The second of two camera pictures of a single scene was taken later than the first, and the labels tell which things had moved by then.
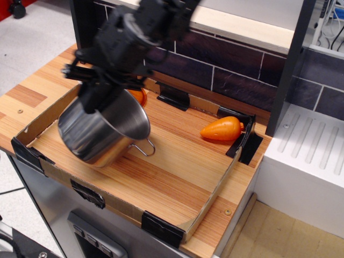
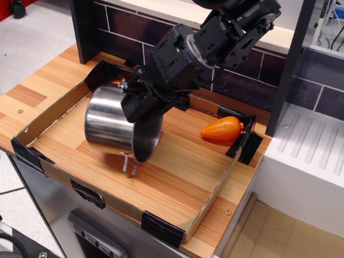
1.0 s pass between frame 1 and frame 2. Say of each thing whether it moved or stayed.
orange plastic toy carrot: stayed
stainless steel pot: moved
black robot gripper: moved
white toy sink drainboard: stayed
